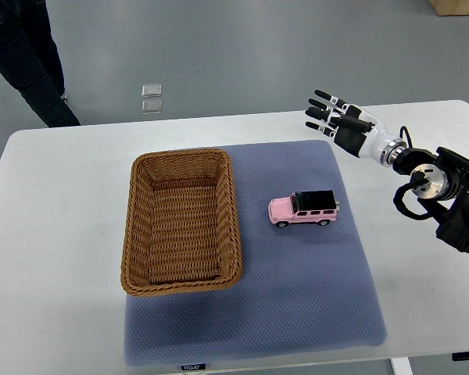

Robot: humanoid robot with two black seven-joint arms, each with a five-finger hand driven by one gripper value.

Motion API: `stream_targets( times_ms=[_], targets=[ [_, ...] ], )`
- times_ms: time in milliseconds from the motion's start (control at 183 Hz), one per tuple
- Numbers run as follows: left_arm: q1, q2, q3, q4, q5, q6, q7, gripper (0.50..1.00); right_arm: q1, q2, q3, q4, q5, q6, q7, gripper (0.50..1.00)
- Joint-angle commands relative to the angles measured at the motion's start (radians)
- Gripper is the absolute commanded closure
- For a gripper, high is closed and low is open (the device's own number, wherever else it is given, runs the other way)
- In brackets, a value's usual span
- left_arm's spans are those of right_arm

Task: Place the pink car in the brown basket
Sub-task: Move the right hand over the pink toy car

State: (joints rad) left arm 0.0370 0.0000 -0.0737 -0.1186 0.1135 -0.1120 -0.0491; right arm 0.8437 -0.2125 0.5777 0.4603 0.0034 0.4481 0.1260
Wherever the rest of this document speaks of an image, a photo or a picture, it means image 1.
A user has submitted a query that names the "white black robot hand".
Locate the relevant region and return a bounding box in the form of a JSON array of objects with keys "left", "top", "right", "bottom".
[{"left": 305, "top": 90, "right": 408, "bottom": 166}]

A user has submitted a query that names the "pink toy car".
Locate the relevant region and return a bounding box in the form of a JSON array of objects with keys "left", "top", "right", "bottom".
[{"left": 268, "top": 190, "right": 340, "bottom": 228}]

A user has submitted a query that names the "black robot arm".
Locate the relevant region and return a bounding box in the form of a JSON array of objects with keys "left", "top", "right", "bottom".
[{"left": 389, "top": 147, "right": 469, "bottom": 254}]

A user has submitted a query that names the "brown wicker basket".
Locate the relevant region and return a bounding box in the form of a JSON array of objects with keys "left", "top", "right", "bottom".
[{"left": 120, "top": 148, "right": 242, "bottom": 297}]

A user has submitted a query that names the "wooden box corner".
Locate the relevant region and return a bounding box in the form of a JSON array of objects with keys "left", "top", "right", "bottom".
[{"left": 428, "top": 0, "right": 469, "bottom": 16}]

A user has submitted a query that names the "blue-grey textured mat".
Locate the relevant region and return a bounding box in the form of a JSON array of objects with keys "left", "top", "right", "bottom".
[{"left": 125, "top": 141, "right": 386, "bottom": 366}]

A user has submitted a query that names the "lower metal floor plate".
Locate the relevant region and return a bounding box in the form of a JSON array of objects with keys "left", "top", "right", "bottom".
[{"left": 141, "top": 98, "right": 163, "bottom": 115}]

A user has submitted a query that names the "metal floor plate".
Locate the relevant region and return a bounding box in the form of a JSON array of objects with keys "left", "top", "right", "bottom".
[
  {"left": 141, "top": 84, "right": 162, "bottom": 98},
  {"left": 141, "top": 98, "right": 163, "bottom": 115}
]

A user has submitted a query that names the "upper metal floor plate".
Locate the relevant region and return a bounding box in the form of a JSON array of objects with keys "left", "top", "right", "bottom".
[{"left": 141, "top": 84, "right": 162, "bottom": 98}]

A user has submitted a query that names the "white table leg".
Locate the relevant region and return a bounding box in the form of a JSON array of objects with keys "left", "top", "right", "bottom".
[{"left": 390, "top": 357, "right": 414, "bottom": 375}]

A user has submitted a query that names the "person in dark trousers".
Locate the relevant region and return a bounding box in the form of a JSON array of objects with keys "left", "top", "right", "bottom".
[{"left": 0, "top": 1, "right": 81, "bottom": 127}]

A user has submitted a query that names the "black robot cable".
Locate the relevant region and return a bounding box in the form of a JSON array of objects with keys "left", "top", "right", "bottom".
[{"left": 398, "top": 125, "right": 414, "bottom": 148}]

